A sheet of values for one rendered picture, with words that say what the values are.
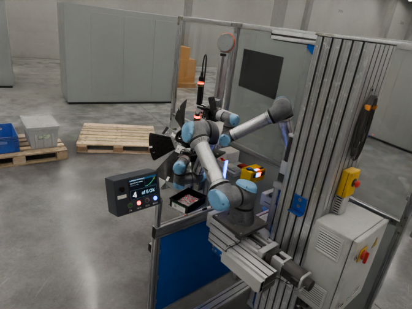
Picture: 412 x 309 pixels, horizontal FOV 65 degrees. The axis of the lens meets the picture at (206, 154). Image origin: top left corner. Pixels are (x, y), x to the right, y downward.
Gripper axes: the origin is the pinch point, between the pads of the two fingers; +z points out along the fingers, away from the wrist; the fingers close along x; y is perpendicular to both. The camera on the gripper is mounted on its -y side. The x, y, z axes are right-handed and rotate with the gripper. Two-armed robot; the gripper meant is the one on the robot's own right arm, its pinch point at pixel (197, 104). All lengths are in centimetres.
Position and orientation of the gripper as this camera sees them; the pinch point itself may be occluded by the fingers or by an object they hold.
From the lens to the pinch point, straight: 232.7
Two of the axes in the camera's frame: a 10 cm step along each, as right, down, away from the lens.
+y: -1.3, 9.2, 3.8
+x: 6.3, -2.2, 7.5
